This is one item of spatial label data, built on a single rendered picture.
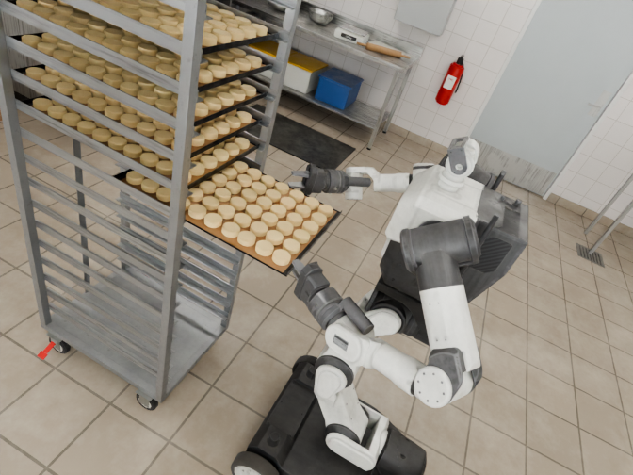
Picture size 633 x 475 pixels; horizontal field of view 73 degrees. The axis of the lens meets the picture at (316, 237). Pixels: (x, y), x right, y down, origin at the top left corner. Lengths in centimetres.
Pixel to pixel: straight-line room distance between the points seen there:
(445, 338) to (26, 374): 179
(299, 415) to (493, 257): 114
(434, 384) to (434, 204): 39
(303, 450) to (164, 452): 56
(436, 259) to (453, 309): 10
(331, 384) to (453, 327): 73
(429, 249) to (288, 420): 118
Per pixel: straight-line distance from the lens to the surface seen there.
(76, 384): 217
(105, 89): 126
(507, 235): 104
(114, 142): 137
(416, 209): 101
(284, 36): 139
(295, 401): 194
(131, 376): 198
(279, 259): 116
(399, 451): 180
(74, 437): 205
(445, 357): 88
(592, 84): 509
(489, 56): 497
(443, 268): 89
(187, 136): 109
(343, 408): 169
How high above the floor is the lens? 182
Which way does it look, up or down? 36 degrees down
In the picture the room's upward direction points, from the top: 19 degrees clockwise
